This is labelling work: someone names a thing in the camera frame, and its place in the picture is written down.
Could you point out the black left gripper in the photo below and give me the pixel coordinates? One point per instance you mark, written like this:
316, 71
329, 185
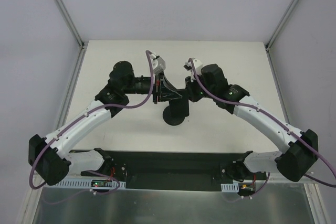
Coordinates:
157, 88

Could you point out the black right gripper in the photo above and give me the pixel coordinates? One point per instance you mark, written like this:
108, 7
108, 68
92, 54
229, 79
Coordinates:
189, 87

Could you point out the black round-base phone stand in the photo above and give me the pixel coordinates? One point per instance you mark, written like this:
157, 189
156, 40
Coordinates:
169, 119

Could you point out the black smartphone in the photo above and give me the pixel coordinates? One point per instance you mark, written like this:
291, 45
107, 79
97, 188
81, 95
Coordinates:
179, 108

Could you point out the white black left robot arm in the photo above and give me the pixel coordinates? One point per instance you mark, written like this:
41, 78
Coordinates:
51, 156

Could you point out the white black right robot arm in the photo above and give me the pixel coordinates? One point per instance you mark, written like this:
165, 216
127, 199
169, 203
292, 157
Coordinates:
296, 149

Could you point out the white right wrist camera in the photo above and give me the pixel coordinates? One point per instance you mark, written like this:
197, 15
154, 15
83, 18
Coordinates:
194, 66

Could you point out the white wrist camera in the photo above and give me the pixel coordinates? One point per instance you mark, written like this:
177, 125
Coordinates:
194, 66
158, 63

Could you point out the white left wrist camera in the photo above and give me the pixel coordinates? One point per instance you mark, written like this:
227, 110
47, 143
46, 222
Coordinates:
158, 63

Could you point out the aluminium left frame post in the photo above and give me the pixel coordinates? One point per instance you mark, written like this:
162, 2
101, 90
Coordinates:
70, 23

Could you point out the aluminium frame post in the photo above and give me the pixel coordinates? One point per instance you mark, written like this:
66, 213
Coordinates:
281, 24
70, 23

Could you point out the white right cable duct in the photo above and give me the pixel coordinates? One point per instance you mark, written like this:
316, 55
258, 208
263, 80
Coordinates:
230, 188

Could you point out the white cable duct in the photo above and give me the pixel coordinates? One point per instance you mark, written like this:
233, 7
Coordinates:
230, 188
88, 183

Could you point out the white left cable duct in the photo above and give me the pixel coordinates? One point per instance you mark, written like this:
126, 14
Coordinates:
88, 183

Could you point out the aluminium right frame post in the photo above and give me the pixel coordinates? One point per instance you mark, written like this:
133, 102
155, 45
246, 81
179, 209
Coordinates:
281, 24

